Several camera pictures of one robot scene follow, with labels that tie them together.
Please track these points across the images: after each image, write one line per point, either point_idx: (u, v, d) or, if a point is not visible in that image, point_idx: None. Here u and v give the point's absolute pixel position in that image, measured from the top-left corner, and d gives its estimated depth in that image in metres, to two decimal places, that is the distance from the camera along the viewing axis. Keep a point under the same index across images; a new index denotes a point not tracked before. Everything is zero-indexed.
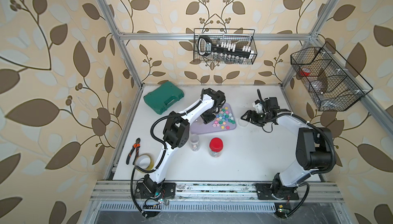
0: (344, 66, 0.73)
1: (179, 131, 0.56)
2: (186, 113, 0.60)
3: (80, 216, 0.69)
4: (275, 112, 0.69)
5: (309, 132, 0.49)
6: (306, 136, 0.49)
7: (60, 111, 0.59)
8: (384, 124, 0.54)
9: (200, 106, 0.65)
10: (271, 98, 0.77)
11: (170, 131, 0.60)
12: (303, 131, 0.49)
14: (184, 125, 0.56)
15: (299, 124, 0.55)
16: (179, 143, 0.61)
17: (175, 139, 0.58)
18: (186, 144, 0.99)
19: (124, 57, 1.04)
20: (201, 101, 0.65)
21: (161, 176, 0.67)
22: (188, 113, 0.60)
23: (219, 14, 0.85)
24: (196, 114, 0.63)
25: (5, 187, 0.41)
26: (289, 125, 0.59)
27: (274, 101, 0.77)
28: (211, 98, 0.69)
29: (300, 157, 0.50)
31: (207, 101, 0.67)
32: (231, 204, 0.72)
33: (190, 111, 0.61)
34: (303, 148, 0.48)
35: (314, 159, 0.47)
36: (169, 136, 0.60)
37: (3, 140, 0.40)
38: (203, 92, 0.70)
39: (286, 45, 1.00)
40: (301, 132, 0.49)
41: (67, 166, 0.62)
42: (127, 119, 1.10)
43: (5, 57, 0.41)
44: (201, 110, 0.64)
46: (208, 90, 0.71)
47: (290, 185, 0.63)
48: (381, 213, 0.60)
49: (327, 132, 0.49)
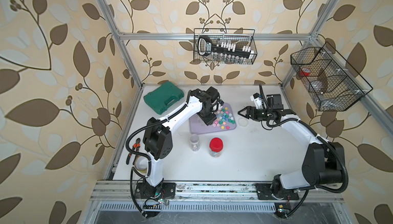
0: (344, 66, 0.73)
1: (159, 140, 0.48)
2: (167, 119, 0.52)
3: (80, 216, 0.69)
4: (281, 115, 0.63)
5: (321, 149, 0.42)
6: (317, 155, 0.44)
7: (61, 111, 0.59)
8: (384, 124, 0.54)
9: (184, 111, 0.56)
10: (275, 95, 0.70)
11: (150, 140, 0.52)
12: (313, 149, 0.44)
14: (164, 133, 0.47)
15: (306, 135, 0.51)
16: (160, 154, 0.52)
17: (155, 149, 0.50)
18: (187, 144, 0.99)
19: (124, 57, 1.04)
20: (187, 105, 0.57)
21: (156, 180, 0.65)
22: (171, 119, 0.52)
23: (219, 14, 0.85)
24: (181, 119, 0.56)
25: (5, 187, 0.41)
26: (295, 133, 0.55)
27: (278, 98, 0.70)
28: (199, 102, 0.61)
29: (307, 173, 0.46)
31: (193, 104, 0.58)
32: (231, 204, 0.72)
33: (172, 117, 0.53)
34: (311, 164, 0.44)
35: (323, 177, 0.44)
36: (150, 146, 0.51)
37: (3, 140, 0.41)
38: (190, 93, 0.61)
39: (286, 45, 1.00)
40: (311, 149, 0.44)
41: (67, 166, 0.62)
42: (127, 119, 1.10)
43: (5, 57, 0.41)
44: (188, 115, 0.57)
46: (195, 91, 0.62)
47: (290, 188, 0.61)
48: (381, 213, 0.60)
49: (338, 149, 0.44)
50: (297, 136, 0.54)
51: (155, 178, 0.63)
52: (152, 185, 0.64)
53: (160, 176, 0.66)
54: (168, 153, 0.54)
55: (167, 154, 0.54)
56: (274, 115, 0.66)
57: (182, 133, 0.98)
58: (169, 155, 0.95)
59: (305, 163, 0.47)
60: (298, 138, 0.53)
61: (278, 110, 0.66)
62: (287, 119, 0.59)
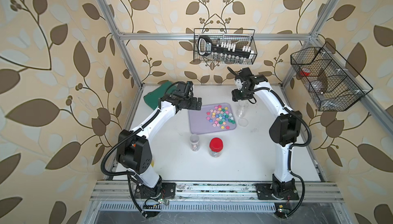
0: (344, 66, 0.73)
1: (136, 153, 0.44)
2: (141, 128, 0.48)
3: (80, 216, 0.69)
4: (255, 82, 0.66)
5: (285, 119, 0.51)
6: (283, 124, 0.54)
7: (61, 111, 0.59)
8: (385, 125, 0.54)
9: (159, 117, 0.53)
10: (244, 69, 0.76)
11: (125, 156, 0.47)
12: (280, 119, 0.54)
14: (140, 144, 0.43)
15: (276, 106, 0.58)
16: (140, 168, 0.47)
17: (133, 163, 0.45)
18: (187, 144, 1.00)
19: (124, 56, 1.04)
20: (160, 110, 0.55)
21: (153, 181, 0.64)
22: (145, 128, 0.48)
23: (219, 14, 0.85)
24: (156, 127, 0.53)
25: (5, 188, 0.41)
26: (266, 102, 0.63)
27: (247, 71, 0.75)
28: (172, 105, 0.58)
29: (273, 134, 0.59)
31: (167, 109, 0.56)
32: (231, 204, 0.72)
33: (147, 125, 0.49)
34: (277, 129, 0.56)
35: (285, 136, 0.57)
36: (126, 162, 0.46)
37: (4, 140, 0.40)
38: (160, 98, 0.59)
39: (286, 45, 1.00)
40: (279, 120, 0.54)
41: (67, 166, 0.62)
42: (127, 120, 1.10)
43: (6, 57, 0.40)
44: (162, 120, 0.56)
46: (166, 96, 0.61)
47: (286, 176, 0.64)
48: (381, 214, 0.60)
49: (299, 115, 0.55)
50: (267, 105, 0.62)
51: (151, 180, 0.63)
52: (150, 188, 0.64)
53: (155, 177, 0.65)
54: (147, 165, 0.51)
55: (147, 166, 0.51)
56: (247, 83, 0.69)
57: (183, 133, 0.98)
58: (170, 155, 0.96)
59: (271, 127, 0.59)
60: (268, 106, 0.62)
61: (252, 77, 0.68)
62: (259, 89, 0.65)
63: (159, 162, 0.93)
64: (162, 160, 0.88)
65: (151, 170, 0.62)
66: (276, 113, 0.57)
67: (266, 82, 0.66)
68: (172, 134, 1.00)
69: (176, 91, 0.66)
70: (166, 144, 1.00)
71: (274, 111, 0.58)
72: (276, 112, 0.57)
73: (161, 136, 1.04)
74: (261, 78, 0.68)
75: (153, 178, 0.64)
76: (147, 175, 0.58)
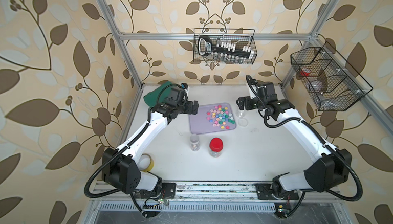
0: (344, 66, 0.73)
1: (121, 174, 0.40)
2: (127, 147, 0.44)
3: (80, 216, 0.69)
4: (279, 110, 0.55)
5: (331, 162, 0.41)
6: (328, 168, 0.41)
7: (60, 111, 0.59)
8: (384, 124, 0.54)
9: (148, 130, 0.49)
10: (267, 86, 0.60)
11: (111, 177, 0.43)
12: (324, 163, 0.41)
14: (126, 164, 0.40)
15: (312, 142, 0.46)
16: (127, 188, 0.43)
17: (119, 184, 0.41)
18: (187, 144, 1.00)
19: (124, 56, 1.04)
20: (149, 124, 0.51)
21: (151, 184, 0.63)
22: (131, 146, 0.45)
23: (219, 14, 0.85)
24: (145, 142, 0.49)
25: (5, 187, 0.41)
26: (299, 136, 0.49)
27: (270, 89, 0.61)
28: (162, 117, 0.54)
29: (311, 181, 0.46)
31: (157, 121, 0.52)
32: (231, 204, 0.72)
33: (133, 142, 0.45)
34: (318, 174, 0.43)
35: (329, 184, 0.43)
36: (112, 183, 0.43)
37: (3, 140, 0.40)
38: (153, 110, 0.55)
39: (286, 45, 1.00)
40: (322, 163, 0.41)
41: (67, 166, 0.62)
42: (127, 120, 1.10)
43: (5, 57, 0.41)
44: (152, 134, 0.52)
46: (157, 106, 0.57)
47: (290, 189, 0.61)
48: (381, 214, 0.60)
49: (347, 156, 0.42)
50: (301, 139, 0.49)
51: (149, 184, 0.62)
52: (150, 190, 0.64)
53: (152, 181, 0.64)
54: (136, 184, 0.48)
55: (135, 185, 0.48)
56: (270, 109, 0.57)
57: (183, 133, 0.98)
58: (170, 155, 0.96)
59: (308, 170, 0.46)
60: (301, 141, 0.49)
61: (276, 105, 0.57)
62: (289, 119, 0.52)
63: (159, 162, 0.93)
64: (162, 160, 0.87)
65: (146, 177, 0.58)
66: (313, 153, 0.44)
67: (293, 110, 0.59)
68: (172, 134, 0.99)
69: (169, 99, 0.61)
70: (166, 144, 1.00)
71: (311, 149, 0.45)
72: (314, 150, 0.44)
73: (161, 136, 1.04)
74: (287, 105, 0.56)
75: (151, 182, 0.63)
76: (141, 184, 0.56)
